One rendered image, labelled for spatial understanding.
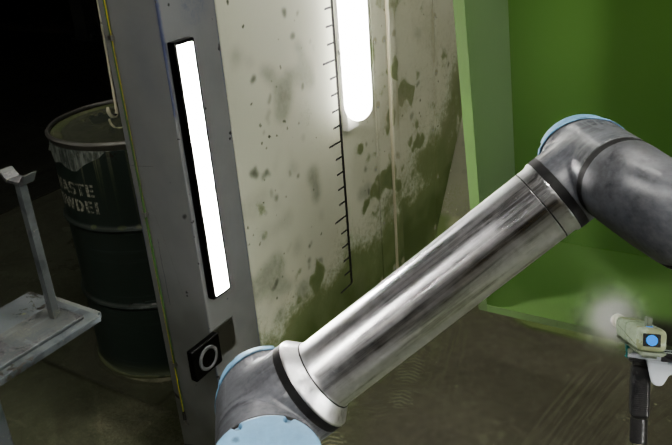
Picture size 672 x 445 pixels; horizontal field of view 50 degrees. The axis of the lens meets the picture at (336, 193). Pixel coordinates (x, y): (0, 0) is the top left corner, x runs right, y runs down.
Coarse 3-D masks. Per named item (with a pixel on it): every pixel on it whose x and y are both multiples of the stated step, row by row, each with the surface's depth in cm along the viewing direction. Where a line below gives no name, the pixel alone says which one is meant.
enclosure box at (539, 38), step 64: (512, 0) 181; (576, 0) 174; (640, 0) 167; (512, 64) 191; (576, 64) 183; (640, 64) 175; (512, 128) 201; (640, 128) 184; (576, 256) 209; (640, 256) 205
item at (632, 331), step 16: (624, 320) 140; (640, 320) 139; (624, 336) 136; (640, 336) 121; (656, 336) 120; (640, 352) 120; (656, 352) 120; (640, 368) 129; (640, 384) 129; (640, 400) 129; (640, 416) 129; (640, 432) 128
